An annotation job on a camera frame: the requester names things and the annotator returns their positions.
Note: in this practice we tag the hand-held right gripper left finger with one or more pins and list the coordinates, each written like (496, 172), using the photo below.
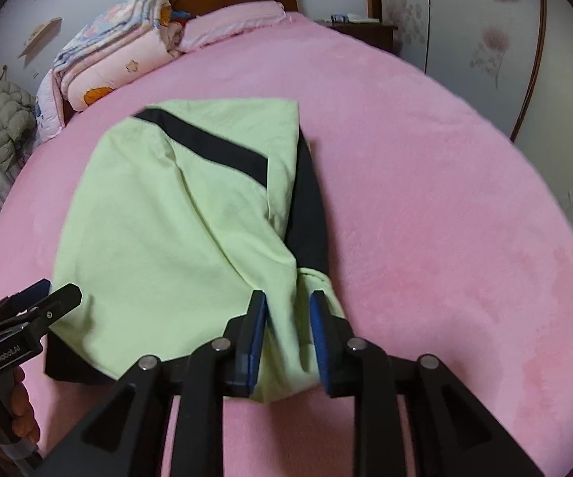
(256, 340)

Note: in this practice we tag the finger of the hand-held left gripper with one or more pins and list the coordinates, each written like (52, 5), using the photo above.
(33, 290)
(62, 298)

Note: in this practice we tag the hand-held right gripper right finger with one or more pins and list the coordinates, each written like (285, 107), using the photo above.
(318, 343)

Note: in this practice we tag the green and black hooded jacket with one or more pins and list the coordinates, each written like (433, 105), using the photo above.
(167, 233)

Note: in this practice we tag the person's left hand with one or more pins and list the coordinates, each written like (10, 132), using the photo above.
(23, 407)

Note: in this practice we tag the pale green puffer coat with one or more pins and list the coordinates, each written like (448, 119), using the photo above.
(5, 119)

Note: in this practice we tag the small cartoon print pillow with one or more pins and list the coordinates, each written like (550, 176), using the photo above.
(47, 109)

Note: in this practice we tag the bed with pink sheet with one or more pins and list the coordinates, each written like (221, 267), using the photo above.
(440, 184)

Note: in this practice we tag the folded pink cartoon quilt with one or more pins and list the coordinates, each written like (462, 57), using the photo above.
(117, 69)

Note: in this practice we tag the folded floral quilt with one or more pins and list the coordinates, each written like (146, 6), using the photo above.
(112, 25)

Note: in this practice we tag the colourful small cloth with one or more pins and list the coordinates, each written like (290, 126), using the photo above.
(177, 22)

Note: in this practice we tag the wooden nightstand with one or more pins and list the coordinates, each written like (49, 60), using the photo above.
(376, 35)

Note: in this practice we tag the pink pillow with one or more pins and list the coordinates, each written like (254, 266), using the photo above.
(231, 22)

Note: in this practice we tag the papers and blue item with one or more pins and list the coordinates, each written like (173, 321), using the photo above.
(353, 18)

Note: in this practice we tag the floral print wardrobe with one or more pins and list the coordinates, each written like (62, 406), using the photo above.
(490, 59)

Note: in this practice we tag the wooden wall shelf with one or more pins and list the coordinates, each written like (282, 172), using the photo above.
(42, 31)

